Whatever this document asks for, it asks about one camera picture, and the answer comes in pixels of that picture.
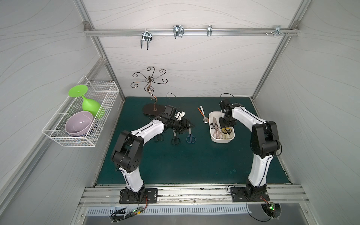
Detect black handled steel scissors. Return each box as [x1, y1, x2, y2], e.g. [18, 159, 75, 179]
[171, 130, 181, 145]

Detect blue handled scissors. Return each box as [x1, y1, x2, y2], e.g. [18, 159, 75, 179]
[186, 128, 196, 144]

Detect yellow black handled scissors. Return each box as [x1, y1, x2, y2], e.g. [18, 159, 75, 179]
[221, 127, 233, 135]

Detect small all-black scissors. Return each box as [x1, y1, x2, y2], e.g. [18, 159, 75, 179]
[154, 134, 164, 142]

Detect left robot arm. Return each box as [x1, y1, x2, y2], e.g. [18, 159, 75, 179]
[111, 117, 191, 193]

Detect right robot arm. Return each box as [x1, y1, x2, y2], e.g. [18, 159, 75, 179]
[219, 100, 281, 195]

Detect white storage box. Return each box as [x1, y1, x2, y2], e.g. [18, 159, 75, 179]
[209, 111, 235, 143]

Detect pink kitchen scissors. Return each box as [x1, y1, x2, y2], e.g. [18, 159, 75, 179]
[213, 127, 223, 139]

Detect green plastic goblet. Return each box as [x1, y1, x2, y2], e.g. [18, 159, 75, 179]
[68, 84, 106, 119]

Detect small flat metal hook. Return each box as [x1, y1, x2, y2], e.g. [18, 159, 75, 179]
[207, 25, 212, 37]

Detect looped metal hook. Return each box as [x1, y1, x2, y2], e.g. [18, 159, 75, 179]
[172, 25, 185, 39]

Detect double prong metal hook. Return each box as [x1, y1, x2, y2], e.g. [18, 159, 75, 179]
[140, 31, 152, 50]

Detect right end metal hook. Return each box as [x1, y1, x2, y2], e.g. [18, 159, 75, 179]
[264, 26, 290, 37]

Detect purple bowl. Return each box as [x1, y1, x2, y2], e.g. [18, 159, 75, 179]
[65, 111, 95, 137]

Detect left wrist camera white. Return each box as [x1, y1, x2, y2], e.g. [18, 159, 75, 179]
[175, 111, 185, 121]

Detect black handled kitchen shears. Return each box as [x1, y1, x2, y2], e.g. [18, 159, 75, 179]
[210, 117, 218, 130]

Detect cream handled scissors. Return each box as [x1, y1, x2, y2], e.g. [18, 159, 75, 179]
[221, 133, 231, 140]

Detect metal spoon white handle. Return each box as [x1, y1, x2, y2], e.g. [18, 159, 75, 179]
[200, 106, 209, 124]

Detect brown wire jewelry stand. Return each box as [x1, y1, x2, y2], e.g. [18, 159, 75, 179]
[130, 67, 168, 117]

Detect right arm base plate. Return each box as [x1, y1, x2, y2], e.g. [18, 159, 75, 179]
[229, 186, 270, 203]

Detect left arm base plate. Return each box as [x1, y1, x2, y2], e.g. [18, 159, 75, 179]
[119, 188, 158, 204]

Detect horizontal aluminium rail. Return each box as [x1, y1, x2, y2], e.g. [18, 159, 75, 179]
[84, 28, 301, 37]

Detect white wire basket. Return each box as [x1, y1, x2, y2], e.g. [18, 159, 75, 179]
[42, 76, 119, 147]

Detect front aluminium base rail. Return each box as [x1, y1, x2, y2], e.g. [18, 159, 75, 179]
[79, 184, 310, 206]

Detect white slotted cable duct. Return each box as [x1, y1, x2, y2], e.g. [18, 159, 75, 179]
[86, 204, 252, 217]

